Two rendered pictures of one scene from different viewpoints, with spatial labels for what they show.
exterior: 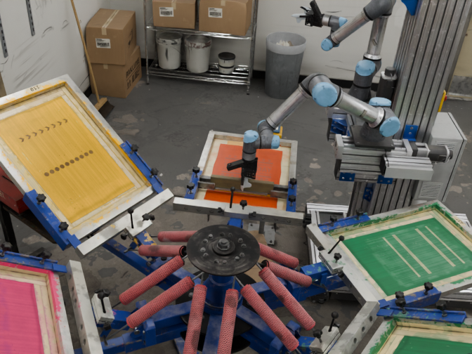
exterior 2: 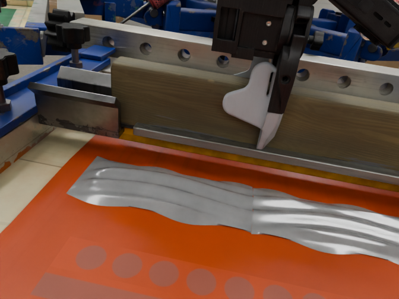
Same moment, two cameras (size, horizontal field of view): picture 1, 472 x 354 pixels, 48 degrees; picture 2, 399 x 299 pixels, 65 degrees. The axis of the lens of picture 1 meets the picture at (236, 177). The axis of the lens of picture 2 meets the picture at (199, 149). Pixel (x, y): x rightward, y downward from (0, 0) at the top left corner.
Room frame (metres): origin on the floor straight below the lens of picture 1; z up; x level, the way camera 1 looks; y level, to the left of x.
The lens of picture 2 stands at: (2.74, -0.11, 1.16)
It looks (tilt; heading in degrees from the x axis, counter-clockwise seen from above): 31 degrees down; 180
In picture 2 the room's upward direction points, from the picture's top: 8 degrees clockwise
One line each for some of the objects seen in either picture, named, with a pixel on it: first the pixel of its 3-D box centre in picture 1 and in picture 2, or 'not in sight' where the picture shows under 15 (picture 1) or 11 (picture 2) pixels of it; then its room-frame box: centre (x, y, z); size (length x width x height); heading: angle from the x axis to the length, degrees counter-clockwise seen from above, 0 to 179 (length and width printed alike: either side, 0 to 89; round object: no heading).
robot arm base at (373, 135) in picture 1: (374, 128); not in sight; (2.66, -0.76, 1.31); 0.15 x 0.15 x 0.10
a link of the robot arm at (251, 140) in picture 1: (251, 141); not in sight; (2.42, -0.07, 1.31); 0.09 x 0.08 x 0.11; 99
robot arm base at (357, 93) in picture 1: (360, 89); not in sight; (3.15, -0.76, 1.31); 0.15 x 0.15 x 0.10
